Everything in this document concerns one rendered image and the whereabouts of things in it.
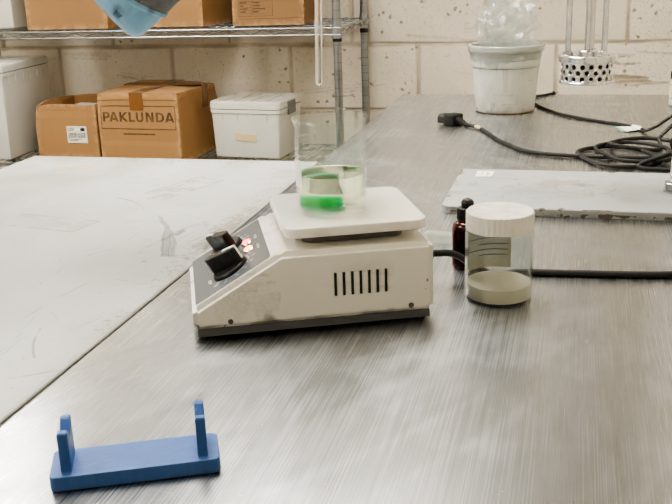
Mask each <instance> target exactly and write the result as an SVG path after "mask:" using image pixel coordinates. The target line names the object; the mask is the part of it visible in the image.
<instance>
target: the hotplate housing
mask: <svg viewBox="0 0 672 504"><path fill-rule="evenodd" d="M258 220H259V223H260V226H261V229H262V232H263V235H264V238H265V241H266V244H267V247H268V250H269V253H270V257H269V258H268V259H266V260H265V261H263V262H262V263H260V264H259V265H257V266H256V267H254V268H253V269H251V270H250V271H248V272H246V273H245V274H243V275H242V276H240V277H239V278H237V279H236V280H234V281H233V282H231V283H230V284H228V285H227V286H225V287H224V288H222V289H220V290H219V291H217V292H216V293H214V294H213V295H211V296H210V297H208V298H207V299H205V300H204V301H202V302H201V303H199V304H197V305H196V303H195V289H194V276H193V266H192V267H190V282H191V298H192V314H193V326H196V325H197V329H198V337H199V338H200V337H210V336H221V335H232V334H242V333H253V332H263V331H274V330H285V329H295V328H306V327H317V326H327V325H338V324H349V323H359V322H370V321H380V320H391V319H402V318H412V317H423V316H430V309H429V307H428V306H429V304H433V258H434V252H433V244H432V243H431V242H430V241H429V240H428V239H427V238H426V237H425V236H424V234H423V233H422V232H421V231H420V230H419V229H414V230H402V231H389V232H377V233H364V234H352V235H339V236H327V237H314V238H302V239H290V238H286V237H284V236H283V235H282V233H281V230H280V228H279V225H278V223H277V220H276V218H275V215H274V213H269V214H268V215H266V216H261V217H259V218H258Z"/></svg>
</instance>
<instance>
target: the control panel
mask: <svg viewBox="0 0 672 504"><path fill-rule="evenodd" d="M235 236H238V237H240V238H241V239H242V242H241V244H240V245H239V246H238V247H237V249H238V250H239V252H240V253H241V254H242V255H244V256H245V257H246V258H247V260H246V262H245V264H244V265H243V266H242V267H241V268H240V269H239V270H238V271H237V272H236V273H234V274H233V275H231V276H230V277H228V278H226V279H224V280H221V281H215V280H214V278H213V275H214V273H212V272H211V270H210V269H209V267H208V266H207V265H206V263H205V262H204V261H205V259H206V258H207V257H208V256H210V255H211V253H212V252H213V249H211V250H209V251H208V252H206V253H205V254H203V255H202V256H200V257H199V258H197V259H196V260H194V261H193V276H194V289H195V303H196V305H197V304H199V303H201V302H202V301H204V300H205V299H207V298H208V297H210V296H211V295H213V294H214V293H216V292H217V291H219V290H220V289H222V288H224V287H225V286H227V285H228V284H230V283H231V282H233V281H234V280H236V279H237V278H239V277H240V276H242V275H243V274H245V273H246V272H248V271H250V270H251V269H253V268H254V267H256V266H257V265H259V264H260V263H262V262H263V261H265V260H266V259H268V258H269V257H270V253H269V250H268V247H267V244H266V241H265V238H264V235H263V232H262V229H261V226H260V223H259V220H258V219H257V220H255V221H254V222H252V223H251V224H249V225H248V226H246V227H245V228H243V229H241V230H240V231H238V232H237V233H235V234H234V235H232V236H231V237H235ZM246 239H250V241H249V242H248V243H246V244H244V245H243V244H242V243H243V241H244V240H246ZM249 245H251V246H252V247H251V248H250V249H249V250H247V251H245V252H244V249H245V248H246V247H247V246H249Z"/></svg>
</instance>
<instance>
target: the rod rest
mask: <svg viewBox="0 0 672 504"><path fill-rule="evenodd" d="M193 404H194V416H195V428H196V435H189V436H180V437H172V438H163V439H154V440H146V441H137V442H129V443H120V444H111V445H103V446H94V447H86V448H77V449H75V446H74V439H73V431H72V423H71V416H70V415H69V414H64V415H61V416H60V431H58V432H57V433H56V438H57V446H58V451H57V452H55V453H54V456H53V461H52V466H51V471H50V476H49V479H50V487H51V490H52V492H63V491H72V490H80V489H88V488H96V487H104V486H112V485H120V484H128V483H137V482H145V481H153V480H161V479H169V478H177V477H185V476H193V475H201V474H210V473H216V472H219V471H220V469H221V464H220V454H219V446H218V438H217V435H216V434H215V433H206V425H205V415H204V405H203V400H202V399H200V400H194V401H193Z"/></svg>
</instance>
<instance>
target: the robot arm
mask: <svg viewBox="0 0 672 504"><path fill-rule="evenodd" d="M94 1H95V2H96V4H97V5H98V6H99V7H100V8H101V9H102V10H103V11H104V12H105V13H106V14H107V15H108V17H109V18H110V19H111V20H112V21H113V22H114V23H115V24H117V25H118V26H119V27H120V28H121V29H122V30H123V31H124V32H125V33H127V34H128V35H130V36H133V37H139V36H142V35H143V34H144V33H146V32H147V31H148V30H149V29H150V28H151V27H152V26H153V25H155V24H156V23H157V22H158V21H159V20H160V19H161V18H165V17H166V16H167V15H168V12H169V11H170V10H171V9H172V8H173V7H174V6H175V5H176V4H177V3H178V2H179V1H180V0H94Z"/></svg>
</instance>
